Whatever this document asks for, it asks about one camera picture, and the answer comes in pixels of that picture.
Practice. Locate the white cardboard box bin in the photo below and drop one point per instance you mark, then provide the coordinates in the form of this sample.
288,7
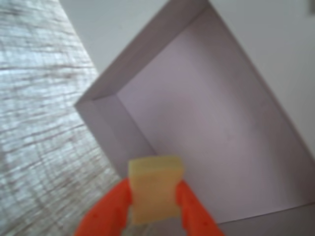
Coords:
209,110

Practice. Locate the yellow foam cuboid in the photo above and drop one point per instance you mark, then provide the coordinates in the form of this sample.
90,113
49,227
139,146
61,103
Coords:
155,191

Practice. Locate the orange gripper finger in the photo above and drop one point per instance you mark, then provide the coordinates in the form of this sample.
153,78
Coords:
108,209
197,218

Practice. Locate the grey woven rug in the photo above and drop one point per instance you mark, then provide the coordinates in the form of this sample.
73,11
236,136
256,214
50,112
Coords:
37,110

